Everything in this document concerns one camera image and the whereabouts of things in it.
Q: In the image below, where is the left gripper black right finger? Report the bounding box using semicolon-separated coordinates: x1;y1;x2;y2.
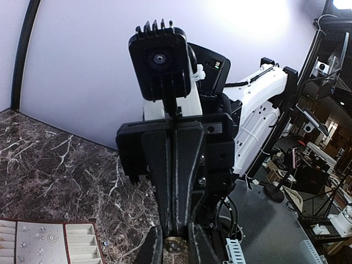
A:
188;223;220;264

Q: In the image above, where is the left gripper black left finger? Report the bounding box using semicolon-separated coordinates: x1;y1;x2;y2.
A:
134;225;163;264

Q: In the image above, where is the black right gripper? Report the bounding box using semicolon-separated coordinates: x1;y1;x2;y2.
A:
115;113;235;237

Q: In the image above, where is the brown ring earring tray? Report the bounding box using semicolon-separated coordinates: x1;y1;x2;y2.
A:
1;218;105;263

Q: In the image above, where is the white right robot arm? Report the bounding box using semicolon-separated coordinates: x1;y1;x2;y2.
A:
116;43;298;237

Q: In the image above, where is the white slotted cable duct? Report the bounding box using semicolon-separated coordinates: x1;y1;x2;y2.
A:
223;238;246;264

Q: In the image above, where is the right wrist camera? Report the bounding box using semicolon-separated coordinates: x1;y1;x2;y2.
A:
128;21;206;121

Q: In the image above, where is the black right frame post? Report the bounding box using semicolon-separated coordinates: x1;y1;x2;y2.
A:
10;0;41;112

